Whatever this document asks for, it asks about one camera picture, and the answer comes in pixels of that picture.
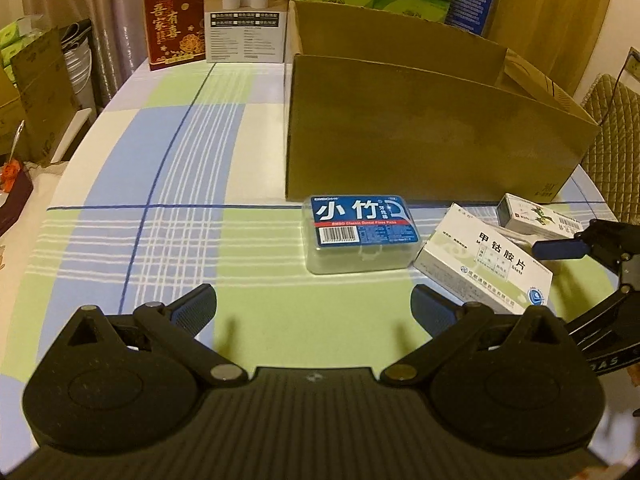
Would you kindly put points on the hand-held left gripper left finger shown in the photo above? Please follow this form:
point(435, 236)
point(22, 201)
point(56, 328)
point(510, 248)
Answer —
point(192, 307)

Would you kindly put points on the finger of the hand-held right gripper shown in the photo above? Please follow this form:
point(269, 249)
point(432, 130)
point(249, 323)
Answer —
point(560, 249)
point(600, 311)

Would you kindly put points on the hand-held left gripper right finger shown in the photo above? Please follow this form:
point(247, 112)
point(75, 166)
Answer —
point(430, 306)

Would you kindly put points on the white plant-print medicine box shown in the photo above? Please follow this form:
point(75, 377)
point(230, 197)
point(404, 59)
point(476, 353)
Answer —
point(530, 215)

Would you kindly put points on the white green-striped medicine box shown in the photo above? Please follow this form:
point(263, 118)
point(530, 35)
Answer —
point(480, 260)

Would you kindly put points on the clear blue-label floss box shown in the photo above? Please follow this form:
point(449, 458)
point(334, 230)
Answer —
point(360, 220)

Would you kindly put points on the checkered cloth desktop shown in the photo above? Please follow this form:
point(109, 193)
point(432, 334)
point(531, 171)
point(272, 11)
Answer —
point(200, 160)

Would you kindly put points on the quilted beige chair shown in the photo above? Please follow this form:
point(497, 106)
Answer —
point(615, 135)

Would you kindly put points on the beige printed cloth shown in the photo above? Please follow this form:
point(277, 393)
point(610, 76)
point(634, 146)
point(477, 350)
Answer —
point(45, 172)

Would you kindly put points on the dark brown tray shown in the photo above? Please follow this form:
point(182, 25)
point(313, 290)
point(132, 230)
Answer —
point(15, 210)

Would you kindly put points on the white furniture panel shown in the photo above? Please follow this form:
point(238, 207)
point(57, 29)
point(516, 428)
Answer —
point(72, 135)

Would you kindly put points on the orange small item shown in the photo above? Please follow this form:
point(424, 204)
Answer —
point(7, 177)

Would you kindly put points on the golden curtain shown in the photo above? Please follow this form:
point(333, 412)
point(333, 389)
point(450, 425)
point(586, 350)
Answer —
point(550, 20)

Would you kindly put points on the metal spoon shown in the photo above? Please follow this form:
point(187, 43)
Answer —
point(16, 140)

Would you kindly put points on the tall cardboard box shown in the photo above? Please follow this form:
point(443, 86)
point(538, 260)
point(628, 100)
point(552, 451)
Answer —
point(45, 95)

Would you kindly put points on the white plastic bucket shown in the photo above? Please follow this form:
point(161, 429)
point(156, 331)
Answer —
point(80, 70)

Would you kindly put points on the small open cardboard box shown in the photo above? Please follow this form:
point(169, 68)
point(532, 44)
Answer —
point(10, 115)

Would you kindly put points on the red gift box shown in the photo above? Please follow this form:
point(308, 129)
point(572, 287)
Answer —
point(172, 20)

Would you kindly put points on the white appliance box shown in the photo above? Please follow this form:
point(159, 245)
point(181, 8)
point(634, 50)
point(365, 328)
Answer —
point(247, 20)

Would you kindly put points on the grey shiny curtain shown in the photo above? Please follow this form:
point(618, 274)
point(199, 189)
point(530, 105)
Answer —
point(115, 10)

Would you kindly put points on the light green tissue pack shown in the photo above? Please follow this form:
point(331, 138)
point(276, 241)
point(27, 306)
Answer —
point(7, 55)
point(22, 30)

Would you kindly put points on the wall socket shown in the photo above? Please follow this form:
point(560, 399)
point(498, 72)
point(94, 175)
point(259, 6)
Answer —
point(634, 65)

